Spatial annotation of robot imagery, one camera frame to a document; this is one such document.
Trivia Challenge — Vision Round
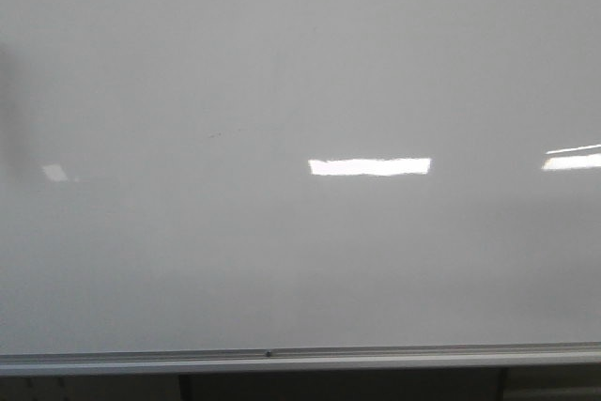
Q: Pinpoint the white whiteboard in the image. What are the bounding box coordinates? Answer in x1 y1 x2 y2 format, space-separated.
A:
1 0 600 355

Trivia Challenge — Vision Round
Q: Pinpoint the aluminium whiteboard tray rail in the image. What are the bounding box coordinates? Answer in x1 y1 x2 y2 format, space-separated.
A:
1 342 600 378

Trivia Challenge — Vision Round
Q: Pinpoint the dark cabinet under whiteboard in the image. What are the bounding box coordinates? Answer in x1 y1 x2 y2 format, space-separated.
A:
1 364 600 400

